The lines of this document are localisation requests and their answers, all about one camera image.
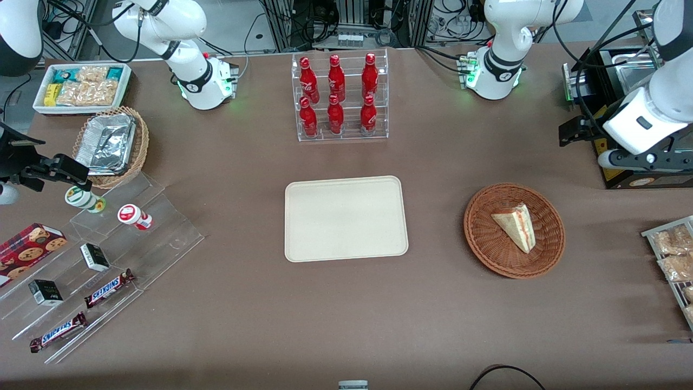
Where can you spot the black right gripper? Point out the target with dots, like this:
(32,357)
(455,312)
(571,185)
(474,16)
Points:
(12,161)

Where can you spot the triangular sandwich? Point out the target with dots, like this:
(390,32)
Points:
(517,227)

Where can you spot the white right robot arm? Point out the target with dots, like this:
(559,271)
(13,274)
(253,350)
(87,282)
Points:
(184,21)

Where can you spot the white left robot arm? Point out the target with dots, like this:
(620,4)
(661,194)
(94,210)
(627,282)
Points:
(503,32)

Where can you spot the tan wicker basket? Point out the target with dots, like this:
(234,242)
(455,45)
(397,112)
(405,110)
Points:
(139,146)

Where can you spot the tray of packaged snacks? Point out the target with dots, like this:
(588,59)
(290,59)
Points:
(649,234)

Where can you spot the round brown wicker basket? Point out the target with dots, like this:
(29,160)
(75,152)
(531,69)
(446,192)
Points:
(487,244)

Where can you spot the beige plastic serving tray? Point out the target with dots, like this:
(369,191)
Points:
(346,219)

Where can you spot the green lid yogurt cup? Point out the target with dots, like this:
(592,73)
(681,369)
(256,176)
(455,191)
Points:
(84,199)

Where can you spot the stacked aluminium foil trays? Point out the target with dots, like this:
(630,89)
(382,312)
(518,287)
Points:
(105,143)

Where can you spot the white rectangular snack bin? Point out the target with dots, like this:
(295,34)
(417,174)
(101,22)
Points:
(81,110)

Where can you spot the yellow snack packet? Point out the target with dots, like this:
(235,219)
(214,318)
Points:
(51,95)

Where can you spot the red lid yogurt cup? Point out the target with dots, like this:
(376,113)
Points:
(132,215)

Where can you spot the clear bag of crackers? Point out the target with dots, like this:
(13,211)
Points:
(89,93)
(92,73)

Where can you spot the red tartan cookie box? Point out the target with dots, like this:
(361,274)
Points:
(30,249)

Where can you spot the small black carton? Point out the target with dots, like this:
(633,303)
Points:
(95,257)
(45,292)

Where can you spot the small teal snack packet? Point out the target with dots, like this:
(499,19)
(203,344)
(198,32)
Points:
(115,72)

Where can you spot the clear acrylic step rack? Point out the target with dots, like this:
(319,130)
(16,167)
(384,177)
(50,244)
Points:
(162,238)

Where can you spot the Snickers chocolate bar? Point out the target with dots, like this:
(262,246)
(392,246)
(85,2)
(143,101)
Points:
(58,331)
(110,287)

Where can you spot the packaged bread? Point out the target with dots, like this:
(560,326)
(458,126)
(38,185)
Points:
(678,268)
(689,294)
(690,314)
(673,242)

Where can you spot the red cola bottle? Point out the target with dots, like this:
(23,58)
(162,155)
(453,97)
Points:
(370,76)
(336,78)
(308,81)
(368,116)
(308,119)
(335,116)

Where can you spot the clear acrylic bottle rack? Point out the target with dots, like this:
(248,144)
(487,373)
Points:
(349,135)

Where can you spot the small grey device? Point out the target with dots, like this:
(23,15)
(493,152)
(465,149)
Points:
(353,385)

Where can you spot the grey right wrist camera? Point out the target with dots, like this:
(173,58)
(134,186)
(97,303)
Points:
(8,195)

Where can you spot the aluminium profile frame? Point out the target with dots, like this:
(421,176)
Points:
(76,27)
(281,27)

